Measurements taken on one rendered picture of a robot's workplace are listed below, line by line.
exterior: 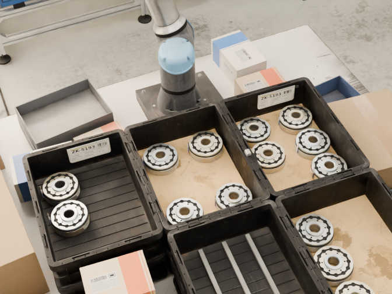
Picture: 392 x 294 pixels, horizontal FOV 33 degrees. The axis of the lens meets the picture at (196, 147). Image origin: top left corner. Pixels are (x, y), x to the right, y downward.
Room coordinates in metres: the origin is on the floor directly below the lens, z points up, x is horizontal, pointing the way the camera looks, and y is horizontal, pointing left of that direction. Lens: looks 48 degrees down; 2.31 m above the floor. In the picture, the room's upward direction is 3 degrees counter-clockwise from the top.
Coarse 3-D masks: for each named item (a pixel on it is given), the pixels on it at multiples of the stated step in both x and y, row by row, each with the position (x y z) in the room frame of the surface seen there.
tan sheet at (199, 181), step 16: (176, 144) 1.36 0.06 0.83; (192, 160) 1.29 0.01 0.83; (224, 160) 1.28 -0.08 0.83; (160, 176) 1.23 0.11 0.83; (176, 176) 1.23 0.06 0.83; (192, 176) 1.23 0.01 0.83; (208, 176) 1.22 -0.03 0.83; (224, 176) 1.22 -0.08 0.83; (240, 176) 1.22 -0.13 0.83; (160, 192) 1.17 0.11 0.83; (176, 192) 1.17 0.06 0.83; (192, 192) 1.17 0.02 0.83; (208, 192) 1.16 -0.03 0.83; (208, 208) 1.11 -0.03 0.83
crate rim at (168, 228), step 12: (192, 108) 1.41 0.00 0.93; (204, 108) 1.41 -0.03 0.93; (216, 108) 1.40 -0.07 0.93; (156, 120) 1.37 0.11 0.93; (228, 120) 1.35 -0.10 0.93; (132, 144) 1.29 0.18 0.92; (240, 144) 1.25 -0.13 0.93; (144, 168) 1.18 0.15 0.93; (252, 168) 1.16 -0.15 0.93; (144, 180) 1.14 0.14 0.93; (264, 192) 1.08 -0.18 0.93; (156, 204) 1.05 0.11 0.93; (240, 204) 1.04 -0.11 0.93; (204, 216) 1.01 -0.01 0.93; (168, 228) 0.98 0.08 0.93
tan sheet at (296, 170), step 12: (276, 120) 1.44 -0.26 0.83; (312, 120) 1.43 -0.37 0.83; (276, 132) 1.39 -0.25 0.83; (288, 144) 1.34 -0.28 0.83; (288, 156) 1.29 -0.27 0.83; (300, 156) 1.28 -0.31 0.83; (288, 168) 1.24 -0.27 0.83; (300, 168) 1.24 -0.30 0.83; (276, 180) 1.20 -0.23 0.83; (288, 180) 1.19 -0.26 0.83; (300, 180) 1.19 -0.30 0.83
